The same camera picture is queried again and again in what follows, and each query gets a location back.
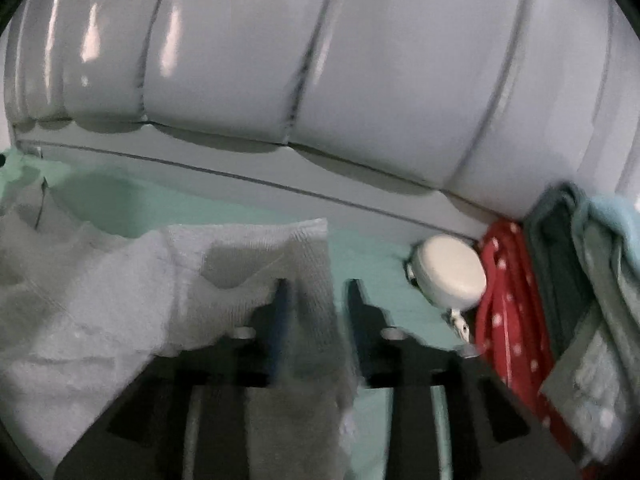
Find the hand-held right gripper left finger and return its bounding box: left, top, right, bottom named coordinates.
left=52, top=279, right=292, bottom=480

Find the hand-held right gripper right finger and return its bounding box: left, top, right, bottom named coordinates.
left=345, top=279, right=584, bottom=480

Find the grey fuzzy garment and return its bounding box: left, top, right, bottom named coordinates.
left=0, top=200, right=362, bottom=480

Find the white round zip case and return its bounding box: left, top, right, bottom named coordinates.
left=406, top=233, right=489, bottom=345

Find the red polka dot blanket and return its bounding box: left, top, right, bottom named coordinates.
left=472, top=219, right=601, bottom=480

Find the grey-green folded blanket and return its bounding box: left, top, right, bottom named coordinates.
left=521, top=181, right=640, bottom=467

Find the grey padded headboard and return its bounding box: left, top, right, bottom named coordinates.
left=2, top=0, right=640, bottom=242

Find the light blue towel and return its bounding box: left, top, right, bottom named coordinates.
left=575, top=194, right=640, bottom=266

